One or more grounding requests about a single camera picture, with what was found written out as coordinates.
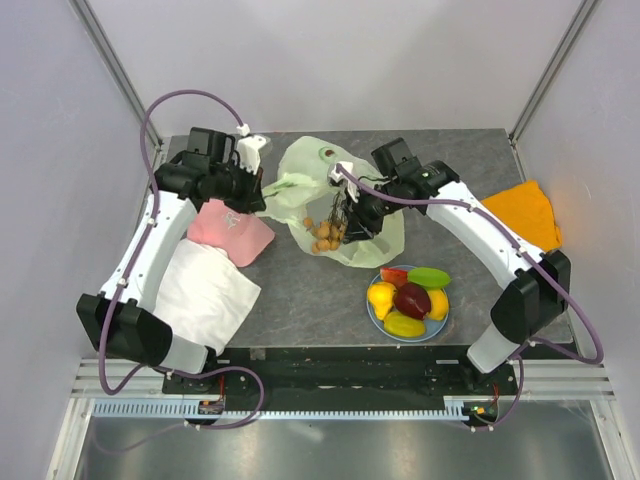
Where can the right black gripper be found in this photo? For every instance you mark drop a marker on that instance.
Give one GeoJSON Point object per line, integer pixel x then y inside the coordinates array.
{"type": "Point", "coordinates": [358, 220]}

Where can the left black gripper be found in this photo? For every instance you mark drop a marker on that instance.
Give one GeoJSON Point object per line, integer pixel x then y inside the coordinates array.
{"type": "Point", "coordinates": [252, 195]}

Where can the brown fake walnut cluster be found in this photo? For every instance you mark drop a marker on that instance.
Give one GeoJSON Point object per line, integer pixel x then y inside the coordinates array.
{"type": "Point", "coordinates": [328, 232]}

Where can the pale green plastic bag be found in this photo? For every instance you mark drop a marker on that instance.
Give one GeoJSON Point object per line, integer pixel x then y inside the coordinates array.
{"type": "Point", "coordinates": [302, 191]}

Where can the red fake watermelon slice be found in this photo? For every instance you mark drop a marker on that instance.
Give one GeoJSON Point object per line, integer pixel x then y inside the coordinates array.
{"type": "Point", "coordinates": [394, 276]}

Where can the yellow fake pear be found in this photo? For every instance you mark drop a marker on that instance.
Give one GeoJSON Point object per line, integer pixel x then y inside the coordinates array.
{"type": "Point", "coordinates": [380, 296]}

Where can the dark red fake apple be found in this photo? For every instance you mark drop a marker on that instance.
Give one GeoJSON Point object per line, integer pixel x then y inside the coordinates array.
{"type": "Point", "coordinates": [413, 301]}

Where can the yellow green fake starfruit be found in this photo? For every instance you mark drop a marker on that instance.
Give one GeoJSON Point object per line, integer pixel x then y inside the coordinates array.
{"type": "Point", "coordinates": [400, 325]}

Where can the yellow fake lemon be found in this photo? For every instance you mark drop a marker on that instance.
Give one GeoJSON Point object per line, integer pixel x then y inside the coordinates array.
{"type": "Point", "coordinates": [439, 304]}

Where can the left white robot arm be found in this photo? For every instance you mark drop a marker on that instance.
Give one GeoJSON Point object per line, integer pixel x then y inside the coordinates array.
{"type": "Point", "coordinates": [119, 319]}

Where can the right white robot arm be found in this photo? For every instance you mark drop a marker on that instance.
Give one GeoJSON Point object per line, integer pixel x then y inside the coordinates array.
{"type": "Point", "coordinates": [534, 283]}

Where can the pink cloth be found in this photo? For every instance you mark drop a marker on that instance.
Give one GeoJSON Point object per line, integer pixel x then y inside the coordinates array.
{"type": "Point", "coordinates": [243, 237]}

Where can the white cloth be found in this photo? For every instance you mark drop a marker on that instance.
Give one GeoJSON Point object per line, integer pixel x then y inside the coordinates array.
{"type": "Point", "coordinates": [203, 297]}

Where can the blue plastic plate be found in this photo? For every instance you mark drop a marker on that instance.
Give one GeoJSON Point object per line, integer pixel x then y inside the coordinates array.
{"type": "Point", "coordinates": [432, 327]}

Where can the orange cloth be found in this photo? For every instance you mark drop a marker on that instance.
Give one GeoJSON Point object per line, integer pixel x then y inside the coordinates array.
{"type": "Point", "coordinates": [527, 211]}

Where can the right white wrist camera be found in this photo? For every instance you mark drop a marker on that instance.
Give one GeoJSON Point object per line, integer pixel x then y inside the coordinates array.
{"type": "Point", "coordinates": [342, 174]}

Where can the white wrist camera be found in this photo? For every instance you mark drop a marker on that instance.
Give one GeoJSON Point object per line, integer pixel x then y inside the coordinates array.
{"type": "Point", "coordinates": [342, 174]}
{"type": "Point", "coordinates": [250, 148]}

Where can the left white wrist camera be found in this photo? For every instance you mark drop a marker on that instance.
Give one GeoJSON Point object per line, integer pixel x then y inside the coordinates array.
{"type": "Point", "coordinates": [250, 148]}

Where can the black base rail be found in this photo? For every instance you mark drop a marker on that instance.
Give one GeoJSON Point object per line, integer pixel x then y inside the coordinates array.
{"type": "Point", "coordinates": [376, 378]}

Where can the white slotted cable duct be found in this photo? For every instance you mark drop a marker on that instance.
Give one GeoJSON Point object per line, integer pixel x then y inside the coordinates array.
{"type": "Point", "coordinates": [193, 409]}

